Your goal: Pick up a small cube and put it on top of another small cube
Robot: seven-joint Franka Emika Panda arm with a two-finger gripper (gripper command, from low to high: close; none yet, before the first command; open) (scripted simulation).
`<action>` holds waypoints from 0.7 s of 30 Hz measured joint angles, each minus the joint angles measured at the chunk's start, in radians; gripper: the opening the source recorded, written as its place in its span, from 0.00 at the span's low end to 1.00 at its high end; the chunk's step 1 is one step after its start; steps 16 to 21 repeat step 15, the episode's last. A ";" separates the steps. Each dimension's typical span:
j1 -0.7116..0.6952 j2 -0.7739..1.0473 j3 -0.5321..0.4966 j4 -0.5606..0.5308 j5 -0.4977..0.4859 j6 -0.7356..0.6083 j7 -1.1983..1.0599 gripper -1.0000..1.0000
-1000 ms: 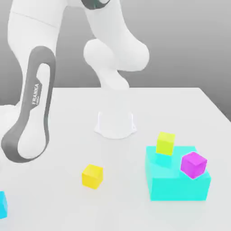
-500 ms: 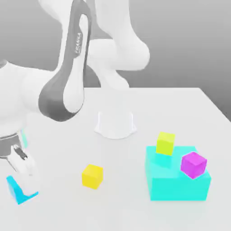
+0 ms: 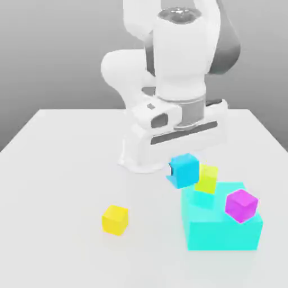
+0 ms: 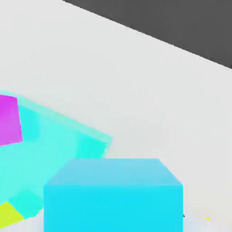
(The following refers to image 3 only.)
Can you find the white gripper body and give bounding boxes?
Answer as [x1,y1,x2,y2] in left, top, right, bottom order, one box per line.
[145,98,229,164]

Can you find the small blue cube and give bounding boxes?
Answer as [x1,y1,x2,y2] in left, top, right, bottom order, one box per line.
[168,153,200,190]

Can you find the small lime cube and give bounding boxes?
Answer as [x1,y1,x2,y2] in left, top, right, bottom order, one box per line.
[194,164,219,195]

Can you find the small yellow cube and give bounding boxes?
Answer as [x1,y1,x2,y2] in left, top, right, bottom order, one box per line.
[101,204,129,237]

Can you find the small magenta cube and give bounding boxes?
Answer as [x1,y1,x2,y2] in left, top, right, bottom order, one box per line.
[224,188,259,224]

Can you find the large cyan box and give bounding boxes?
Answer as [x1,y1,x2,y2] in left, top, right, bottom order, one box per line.
[181,181,264,252]

